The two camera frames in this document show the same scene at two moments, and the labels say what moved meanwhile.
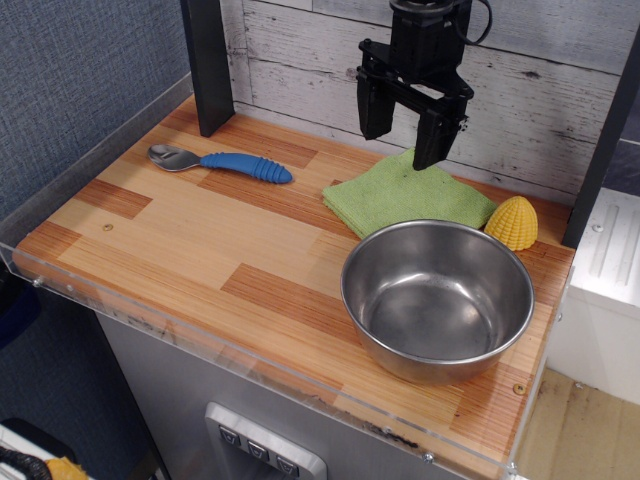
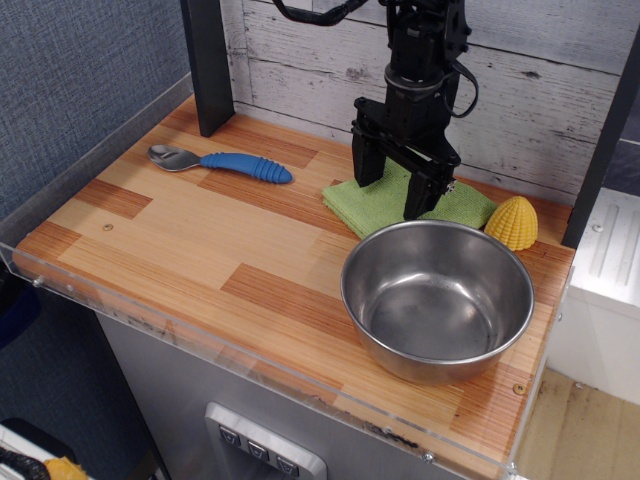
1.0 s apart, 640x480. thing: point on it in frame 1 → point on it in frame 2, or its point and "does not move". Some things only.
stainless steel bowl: x=436 y=302 does not move
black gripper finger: x=437 y=133 → x=424 y=192
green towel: x=394 y=191 does not move
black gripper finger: x=376 y=100 → x=369 y=160
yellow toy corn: x=514 y=223 does not move
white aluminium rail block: x=598 y=337 does not move
